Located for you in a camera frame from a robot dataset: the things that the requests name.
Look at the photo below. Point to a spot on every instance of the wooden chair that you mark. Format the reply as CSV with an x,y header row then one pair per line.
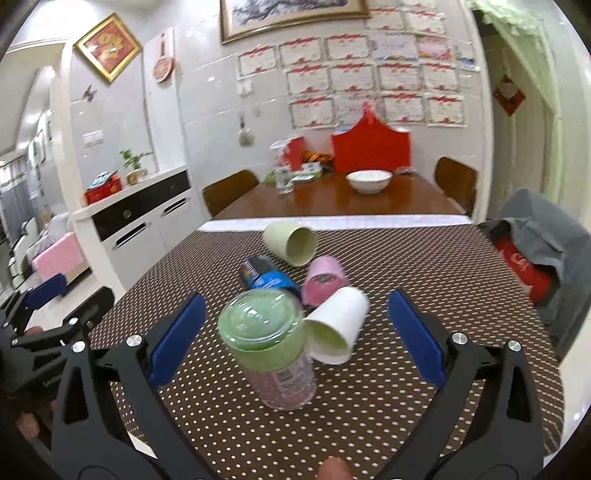
x,y
228,194
455,182

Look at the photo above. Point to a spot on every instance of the red round wall ornament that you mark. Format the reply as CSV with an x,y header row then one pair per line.
x,y
163,67

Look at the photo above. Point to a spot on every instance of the gold framed red picture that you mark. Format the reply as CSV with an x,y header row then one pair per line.
x,y
107,48

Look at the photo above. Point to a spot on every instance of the grey jacket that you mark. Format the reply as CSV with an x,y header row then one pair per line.
x,y
545,217

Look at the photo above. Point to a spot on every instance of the white sideboard cabinet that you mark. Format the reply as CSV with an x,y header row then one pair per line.
x,y
138,221

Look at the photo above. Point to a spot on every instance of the red diamond door decoration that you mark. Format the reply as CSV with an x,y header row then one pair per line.
x,y
509,96

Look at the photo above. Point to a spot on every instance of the red basket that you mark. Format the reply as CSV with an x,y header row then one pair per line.
x,y
102,190

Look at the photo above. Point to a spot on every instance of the wooden dining table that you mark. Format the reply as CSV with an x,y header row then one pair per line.
x,y
323,201

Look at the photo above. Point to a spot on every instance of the white plastic cup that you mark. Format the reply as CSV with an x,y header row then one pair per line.
x,y
341,309

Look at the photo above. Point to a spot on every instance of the wall of award certificates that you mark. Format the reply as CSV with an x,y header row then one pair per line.
x,y
351,78

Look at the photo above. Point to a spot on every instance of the brown polka dot tablecloth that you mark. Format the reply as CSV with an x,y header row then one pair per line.
x,y
392,258

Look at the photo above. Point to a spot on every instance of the red paper bag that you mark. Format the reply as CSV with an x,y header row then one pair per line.
x,y
294,152

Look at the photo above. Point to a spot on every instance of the potted plant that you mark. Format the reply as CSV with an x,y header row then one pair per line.
x,y
135,166

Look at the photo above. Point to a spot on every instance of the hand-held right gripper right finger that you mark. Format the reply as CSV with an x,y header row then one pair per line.
x,y
415,341

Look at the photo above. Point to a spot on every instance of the pale green cup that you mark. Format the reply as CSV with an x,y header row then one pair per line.
x,y
277,235

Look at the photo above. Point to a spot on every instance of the white bowl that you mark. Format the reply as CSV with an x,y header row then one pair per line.
x,y
369,181

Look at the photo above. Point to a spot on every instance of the person's left hand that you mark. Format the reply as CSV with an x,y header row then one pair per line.
x,y
28,425

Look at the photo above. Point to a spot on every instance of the blue black can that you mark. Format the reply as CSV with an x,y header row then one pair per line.
x,y
263,271

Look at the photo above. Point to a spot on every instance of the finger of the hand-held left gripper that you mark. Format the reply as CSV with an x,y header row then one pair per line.
x,y
94,305
45,290

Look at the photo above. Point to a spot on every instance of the large framed painting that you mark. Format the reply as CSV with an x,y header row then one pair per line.
x,y
291,16

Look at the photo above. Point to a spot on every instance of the butterfly wall sticker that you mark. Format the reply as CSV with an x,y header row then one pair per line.
x,y
89,93

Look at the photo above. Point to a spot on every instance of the clear cup with green lid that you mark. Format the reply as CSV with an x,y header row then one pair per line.
x,y
258,332

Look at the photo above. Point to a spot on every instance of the pink cloth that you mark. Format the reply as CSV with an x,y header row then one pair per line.
x,y
57,258

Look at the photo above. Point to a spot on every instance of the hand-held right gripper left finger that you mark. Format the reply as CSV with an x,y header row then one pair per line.
x,y
178,341

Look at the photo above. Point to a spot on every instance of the white light switch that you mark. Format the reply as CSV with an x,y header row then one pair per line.
x,y
93,138

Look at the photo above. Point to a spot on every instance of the person's right hand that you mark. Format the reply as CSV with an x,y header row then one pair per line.
x,y
333,470

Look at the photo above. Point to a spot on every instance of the pink cup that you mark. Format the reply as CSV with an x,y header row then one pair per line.
x,y
325,272

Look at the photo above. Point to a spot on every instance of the glass jar with green label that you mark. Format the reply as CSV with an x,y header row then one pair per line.
x,y
284,181

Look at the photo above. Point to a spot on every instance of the hanging wall ornament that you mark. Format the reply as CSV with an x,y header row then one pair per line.
x,y
246,136

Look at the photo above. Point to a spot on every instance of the green lace door curtain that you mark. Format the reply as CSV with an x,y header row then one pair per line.
x,y
512,21

